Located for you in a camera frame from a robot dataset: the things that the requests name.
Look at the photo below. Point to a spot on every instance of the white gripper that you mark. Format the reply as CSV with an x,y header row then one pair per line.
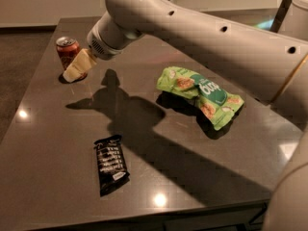
x,y
100,48

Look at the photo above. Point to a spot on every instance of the red coke can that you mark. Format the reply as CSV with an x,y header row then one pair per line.
x,y
68,48

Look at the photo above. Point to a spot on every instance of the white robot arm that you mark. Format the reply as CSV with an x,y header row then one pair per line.
x,y
271,67

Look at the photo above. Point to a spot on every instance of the black rxbar chocolate wrapper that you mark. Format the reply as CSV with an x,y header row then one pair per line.
x,y
112,169

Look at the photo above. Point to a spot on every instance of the green chip bag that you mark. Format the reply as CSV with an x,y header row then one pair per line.
x,y
218,105

